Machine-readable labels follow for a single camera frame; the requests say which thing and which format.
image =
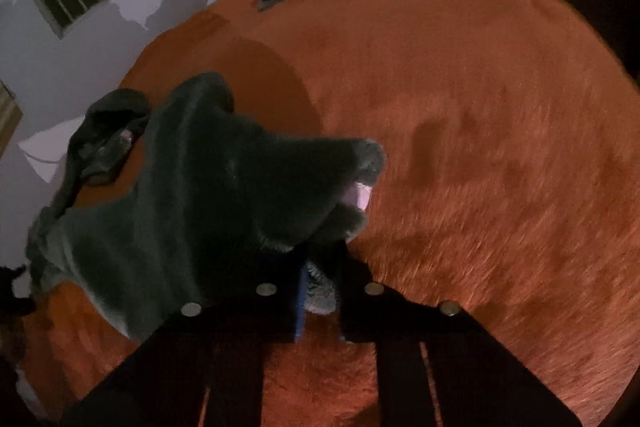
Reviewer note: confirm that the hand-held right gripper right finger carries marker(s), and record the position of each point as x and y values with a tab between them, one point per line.
352	307

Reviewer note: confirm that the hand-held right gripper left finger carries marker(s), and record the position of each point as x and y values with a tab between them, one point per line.
300	307

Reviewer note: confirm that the green fleece pants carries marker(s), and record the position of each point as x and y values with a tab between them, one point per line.
200	187

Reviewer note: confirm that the wooden slatted furniture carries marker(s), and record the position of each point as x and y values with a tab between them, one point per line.
9	117

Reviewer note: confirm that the orange fleece blanket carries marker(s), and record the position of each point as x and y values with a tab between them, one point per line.
475	132

